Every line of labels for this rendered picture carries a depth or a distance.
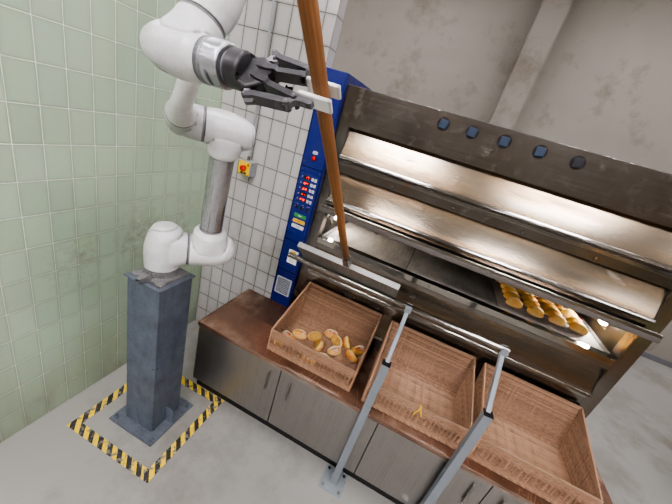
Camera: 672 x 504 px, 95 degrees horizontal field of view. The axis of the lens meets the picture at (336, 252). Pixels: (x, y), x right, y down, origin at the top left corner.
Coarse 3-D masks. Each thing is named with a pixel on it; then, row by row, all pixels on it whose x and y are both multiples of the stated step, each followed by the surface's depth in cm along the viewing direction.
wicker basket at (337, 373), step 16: (304, 288) 210; (320, 288) 214; (304, 304) 218; (320, 304) 215; (336, 304) 211; (352, 304) 208; (288, 320) 202; (304, 320) 218; (320, 320) 215; (336, 320) 212; (352, 320) 209; (368, 320) 206; (272, 336) 181; (368, 336) 206; (288, 352) 180; (304, 352) 176; (304, 368) 179; (320, 368) 181; (336, 368) 171; (352, 368) 189; (336, 384) 174; (352, 384) 171
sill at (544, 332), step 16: (320, 240) 206; (352, 256) 201; (368, 256) 200; (400, 272) 193; (432, 288) 188; (448, 288) 189; (480, 304) 181; (512, 320) 177; (528, 320) 179; (544, 336) 173; (560, 336) 172; (592, 352) 167
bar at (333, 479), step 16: (288, 256) 174; (336, 272) 168; (368, 288) 162; (400, 304) 158; (432, 320) 155; (480, 336) 149; (384, 368) 146; (496, 368) 145; (496, 384) 141; (368, 400) 155; (480, 416) 137; (352, 432) 165; (480, 432) 138; (352, 448) 168; (464, 448) 143; (448, 464) 151; (336, 480) 180; (448, 480) 151; (336, 496) 176; (432, 496) 158
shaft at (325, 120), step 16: (304, 0) 42; (304, 16) 44; (304, 32) 46; (320, 32) 47; (320, 48) 49; (320, 64) 51; (320, 80) 54; (320, 112) 60; (320, 128) 65; (336, 160) 75; (336, 176) 81; (336, 192) 88; (336, 208) 96
